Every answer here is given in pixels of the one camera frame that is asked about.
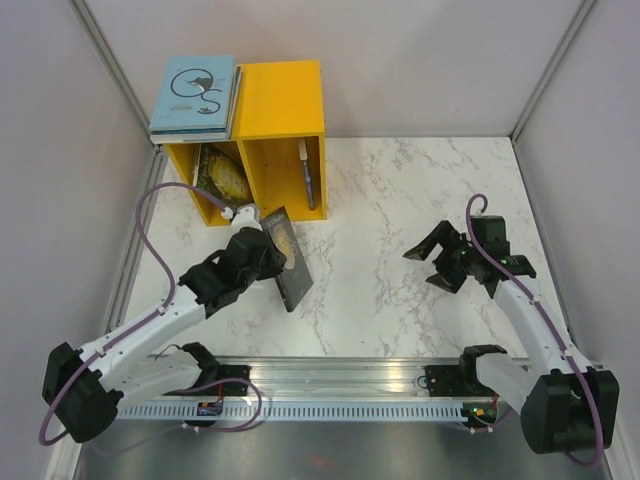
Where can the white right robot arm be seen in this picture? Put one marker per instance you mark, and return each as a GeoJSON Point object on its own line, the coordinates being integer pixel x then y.
{"type": "Point", "coordinates": [564, 402]}

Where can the black Moon Sixpence book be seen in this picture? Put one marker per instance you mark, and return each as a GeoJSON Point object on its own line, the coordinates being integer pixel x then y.
{"type": "Point", "coordinates": [295, 280]}

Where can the dark Wuthering Heights book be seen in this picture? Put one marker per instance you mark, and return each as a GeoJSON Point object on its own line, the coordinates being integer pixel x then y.
{"type": "Point", "coordinates": [190, 141]}

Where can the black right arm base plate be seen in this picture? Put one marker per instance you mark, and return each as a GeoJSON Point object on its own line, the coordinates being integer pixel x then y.
{"type": "Point", "coordinates": [447, 380]}

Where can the green gold cover book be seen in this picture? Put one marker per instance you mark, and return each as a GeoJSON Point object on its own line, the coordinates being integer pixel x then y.
{"type": "Point", "coordinates": [221, 175]}

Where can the aluminium corner post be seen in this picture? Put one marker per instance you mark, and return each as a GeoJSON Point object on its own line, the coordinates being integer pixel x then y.
{"type": "Point", "coordinates": [562, 48]}
{"type": "Point", "coordinates": [98, 39]}

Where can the blue 20000 Leagues book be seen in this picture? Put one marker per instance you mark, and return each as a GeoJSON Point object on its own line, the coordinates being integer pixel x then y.
{"type": "Point", "coordinates": [230, 110]}

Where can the aluminium corner post left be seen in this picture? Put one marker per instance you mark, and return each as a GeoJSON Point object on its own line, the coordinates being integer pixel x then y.
{"type": "Point", "coordinates": [98, 39]}

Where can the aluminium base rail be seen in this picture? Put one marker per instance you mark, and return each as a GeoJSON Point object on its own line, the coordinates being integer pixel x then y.
{"type": "Point", "coordinates": [350, 380]}

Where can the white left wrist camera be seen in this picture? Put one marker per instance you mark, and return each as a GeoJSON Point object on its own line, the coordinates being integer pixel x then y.
{"type": "Point", "coordinates": [247, 216]}

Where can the aluminium corner post right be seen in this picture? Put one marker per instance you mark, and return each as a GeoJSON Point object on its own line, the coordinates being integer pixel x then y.
{"type": "Point", "coordinates": [562, 48]}

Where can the yellow wooden shelf box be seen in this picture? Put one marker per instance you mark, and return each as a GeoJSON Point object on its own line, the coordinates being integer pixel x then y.
{"type": "Point", "coordinates": [280, 103]}

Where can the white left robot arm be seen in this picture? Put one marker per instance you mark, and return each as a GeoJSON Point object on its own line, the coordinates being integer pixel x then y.
{"type": "Point", "coordinates": [86, 387]}

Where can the light blue Old Man book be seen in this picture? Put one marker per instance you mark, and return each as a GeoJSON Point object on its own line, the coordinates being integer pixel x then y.
{"type": "Point", "coordinates": [195, 94]}

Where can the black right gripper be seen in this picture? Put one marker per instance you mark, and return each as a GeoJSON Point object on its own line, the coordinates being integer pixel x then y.
{"type": "Point", "coordinates": [444, 233]}

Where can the perforated cable duct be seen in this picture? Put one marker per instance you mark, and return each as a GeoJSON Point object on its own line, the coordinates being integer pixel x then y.
{"type": "Point", "coordinates": [240, 410]}

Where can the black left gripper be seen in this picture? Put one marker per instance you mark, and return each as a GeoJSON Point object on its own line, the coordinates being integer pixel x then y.
{"type": "Point", "coordinates": [276, 261]}

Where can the purple galaxy cover book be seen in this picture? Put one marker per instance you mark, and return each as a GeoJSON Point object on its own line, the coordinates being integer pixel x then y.
{"type": "Point", "coordinates": [308, 180]}

